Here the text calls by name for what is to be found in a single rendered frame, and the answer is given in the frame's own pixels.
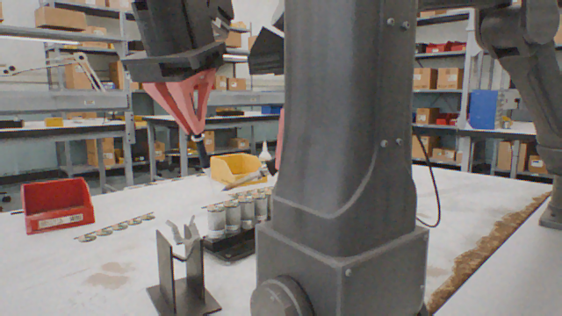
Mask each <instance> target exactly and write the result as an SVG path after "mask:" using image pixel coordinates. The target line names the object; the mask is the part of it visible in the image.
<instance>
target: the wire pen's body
mask: <svg viewBox="0 0 562 316"><path fill-rule="evenodd" d="M190 97H191V93H190ZM191 103H192V107H193V110H194V113H195V115H196V117H197V114H196V110H195V106H194V103H193V101H192V97H191ZM191 133H192V137H191V140H192V141H194V142H195V146H196V149H197V152H198V157H199V160H200V164H201V167H202V169H209V168H210V167H211V166H210V162H209V160H208V156H207V152H206V150H205V143H204V140H203V138H204V137H205V136H204V134H202V133H199V134H195V133H194V132H193V131H192V129H191Z"/></svg>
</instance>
